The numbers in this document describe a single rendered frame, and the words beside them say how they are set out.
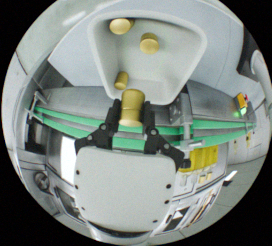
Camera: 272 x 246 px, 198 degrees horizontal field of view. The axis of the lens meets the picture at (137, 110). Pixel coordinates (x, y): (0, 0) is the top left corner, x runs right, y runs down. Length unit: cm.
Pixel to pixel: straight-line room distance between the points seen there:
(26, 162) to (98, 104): 77
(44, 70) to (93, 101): 60
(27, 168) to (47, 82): 72
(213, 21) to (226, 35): 5
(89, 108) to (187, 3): 43
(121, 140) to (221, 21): 46
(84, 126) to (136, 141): 19
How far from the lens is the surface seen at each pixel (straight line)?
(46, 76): 82
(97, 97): 35
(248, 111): 82
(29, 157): 84
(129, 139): 29
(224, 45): 30
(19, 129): 75
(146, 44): 16
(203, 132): 28
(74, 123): 38
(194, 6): 24
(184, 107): 23
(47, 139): 86
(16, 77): 352
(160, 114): 31
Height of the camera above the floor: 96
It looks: 24 degrees down
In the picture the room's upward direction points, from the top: 174 degrees counter-clockwise
